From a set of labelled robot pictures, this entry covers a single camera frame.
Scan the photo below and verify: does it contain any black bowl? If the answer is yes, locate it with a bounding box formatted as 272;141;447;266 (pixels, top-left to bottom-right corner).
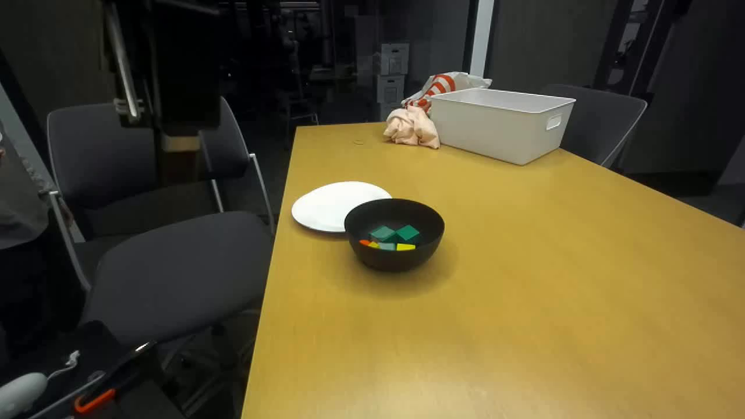
343;196;447;274

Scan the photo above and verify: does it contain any white round plate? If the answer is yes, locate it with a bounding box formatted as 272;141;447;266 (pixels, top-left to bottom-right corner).
289;180;394;236

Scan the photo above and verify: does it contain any pink white plush cloth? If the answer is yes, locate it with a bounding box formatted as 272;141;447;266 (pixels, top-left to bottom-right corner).
383;104;443;151

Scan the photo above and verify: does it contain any white plastic bin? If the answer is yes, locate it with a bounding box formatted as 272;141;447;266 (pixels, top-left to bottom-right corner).
429;87;578;167

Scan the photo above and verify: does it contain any grey upholstered chair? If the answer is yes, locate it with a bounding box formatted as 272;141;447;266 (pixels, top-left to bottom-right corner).
44;99;224;294
199;95;278;227
540;82;649;170
76;210;274;352

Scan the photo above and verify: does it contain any brown cardboard box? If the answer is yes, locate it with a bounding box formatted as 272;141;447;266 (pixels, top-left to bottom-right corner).
158;128;205;186

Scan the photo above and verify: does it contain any silver metal pole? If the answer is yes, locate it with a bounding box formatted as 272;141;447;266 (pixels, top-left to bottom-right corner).
102;0;149;126

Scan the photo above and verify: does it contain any black case with orange clip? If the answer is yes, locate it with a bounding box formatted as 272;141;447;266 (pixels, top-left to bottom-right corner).
29;318;167;419

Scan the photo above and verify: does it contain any grey rounded object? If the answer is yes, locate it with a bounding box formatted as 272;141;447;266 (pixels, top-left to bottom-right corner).
0;371;51;419

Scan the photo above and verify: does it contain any white glass wall post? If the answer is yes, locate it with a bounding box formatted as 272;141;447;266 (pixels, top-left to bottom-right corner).
466;0;499;78

